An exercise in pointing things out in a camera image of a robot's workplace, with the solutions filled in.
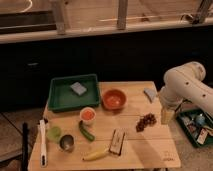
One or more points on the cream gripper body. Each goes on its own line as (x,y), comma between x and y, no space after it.
(166,115)

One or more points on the dark purple grape bunch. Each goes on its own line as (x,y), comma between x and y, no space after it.
(146,120)

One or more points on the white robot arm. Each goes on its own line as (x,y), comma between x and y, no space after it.
(185,82)

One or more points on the red bowl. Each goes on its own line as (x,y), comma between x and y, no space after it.
(114,99)

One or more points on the grey cloth wedge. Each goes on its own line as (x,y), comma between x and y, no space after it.
(150,93)

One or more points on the green bin with items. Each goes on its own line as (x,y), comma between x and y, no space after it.
(187,121)

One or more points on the brown chocolate bar box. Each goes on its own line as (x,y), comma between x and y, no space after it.
(117,142)

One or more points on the yellow banana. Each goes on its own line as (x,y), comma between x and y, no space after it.
(96,155)

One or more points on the white cup with orange inside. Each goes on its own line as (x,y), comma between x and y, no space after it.
(87,115)

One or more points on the green cucumber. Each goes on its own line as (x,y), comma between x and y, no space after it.
(85,132)

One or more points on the grey blue sponge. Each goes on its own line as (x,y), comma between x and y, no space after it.
(78,88)

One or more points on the small steel cup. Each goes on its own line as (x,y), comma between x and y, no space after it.
(66,143)

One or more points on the green plastic tray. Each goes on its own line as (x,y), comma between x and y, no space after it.
(62,98)

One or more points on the light green cup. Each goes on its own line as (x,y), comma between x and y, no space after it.
(54,134)

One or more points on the black pole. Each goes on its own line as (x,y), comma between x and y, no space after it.
(24,163)

